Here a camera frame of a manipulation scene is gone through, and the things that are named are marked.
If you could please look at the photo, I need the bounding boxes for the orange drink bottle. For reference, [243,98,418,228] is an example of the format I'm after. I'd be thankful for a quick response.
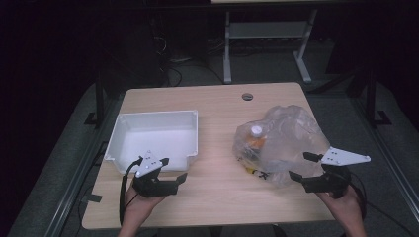
[241,124,269,167]

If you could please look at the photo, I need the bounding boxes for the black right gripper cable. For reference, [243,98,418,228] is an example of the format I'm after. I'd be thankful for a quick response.
[348,170,417,237]

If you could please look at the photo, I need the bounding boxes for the black metal stand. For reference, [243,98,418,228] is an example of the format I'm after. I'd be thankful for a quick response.
[362,67,393,128]
[83,74,107,129]

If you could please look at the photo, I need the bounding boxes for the black tape strip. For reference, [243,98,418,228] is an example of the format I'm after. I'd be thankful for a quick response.
[79,193,104,204]

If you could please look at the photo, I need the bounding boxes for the person's right hand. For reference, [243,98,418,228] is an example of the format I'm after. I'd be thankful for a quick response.
[315,187,365,228]

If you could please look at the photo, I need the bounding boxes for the white plastic bin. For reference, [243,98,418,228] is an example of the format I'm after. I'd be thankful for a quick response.
[104,110,200,175]

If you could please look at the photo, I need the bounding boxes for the person's left hand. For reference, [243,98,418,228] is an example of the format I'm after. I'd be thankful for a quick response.
[124,186,166,216]

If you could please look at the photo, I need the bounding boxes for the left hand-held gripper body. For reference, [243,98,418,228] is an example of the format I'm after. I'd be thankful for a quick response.
[131,150,181,198]

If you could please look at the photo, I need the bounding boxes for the aluminium floor rail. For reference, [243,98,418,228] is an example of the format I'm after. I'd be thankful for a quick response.
[43,98,124,237]
[348,95,419,216]

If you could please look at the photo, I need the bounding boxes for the bundle of floor cables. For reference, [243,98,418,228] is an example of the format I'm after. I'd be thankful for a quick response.
[154,33,225,87]

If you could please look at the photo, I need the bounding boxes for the clear plastic bag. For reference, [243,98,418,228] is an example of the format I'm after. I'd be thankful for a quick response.
[231,104,331,189]

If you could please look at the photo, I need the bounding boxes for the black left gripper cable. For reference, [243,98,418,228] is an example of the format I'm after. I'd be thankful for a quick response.
[118,157,144,227]

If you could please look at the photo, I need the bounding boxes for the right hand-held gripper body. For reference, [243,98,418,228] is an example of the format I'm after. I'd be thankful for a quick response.
[300,146,372,198]

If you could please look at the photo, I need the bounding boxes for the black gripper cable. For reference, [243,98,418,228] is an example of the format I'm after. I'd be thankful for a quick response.
[118,157,144,227]
[348,170,417,237]

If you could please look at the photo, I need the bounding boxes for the white metal desk frame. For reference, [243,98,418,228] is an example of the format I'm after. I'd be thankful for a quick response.
[222,9,319,85]

